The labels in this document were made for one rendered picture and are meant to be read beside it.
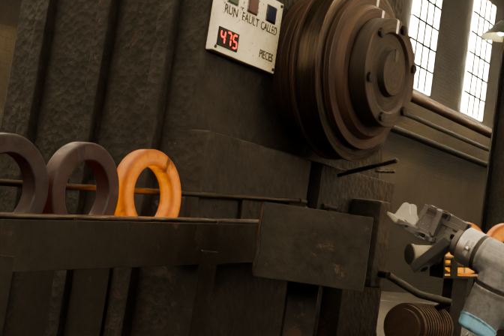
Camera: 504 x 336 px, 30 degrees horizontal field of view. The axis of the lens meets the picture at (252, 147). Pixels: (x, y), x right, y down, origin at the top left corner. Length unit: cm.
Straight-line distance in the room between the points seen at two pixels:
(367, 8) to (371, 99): 24
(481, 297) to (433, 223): 21
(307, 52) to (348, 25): 13
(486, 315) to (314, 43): 76
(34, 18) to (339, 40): 81
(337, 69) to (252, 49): 21
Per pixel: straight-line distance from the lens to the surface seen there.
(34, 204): 164
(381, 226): 262
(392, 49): 246
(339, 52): 232
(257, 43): 230
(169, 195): 192
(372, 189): 278
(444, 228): 232
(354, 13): 239
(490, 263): 224
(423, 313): 260
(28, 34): 258
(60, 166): 166
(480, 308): 225
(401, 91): 252
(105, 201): 177
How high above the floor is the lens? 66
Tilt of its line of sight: 5 degrees up
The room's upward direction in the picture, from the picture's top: 8 degrees clockwise
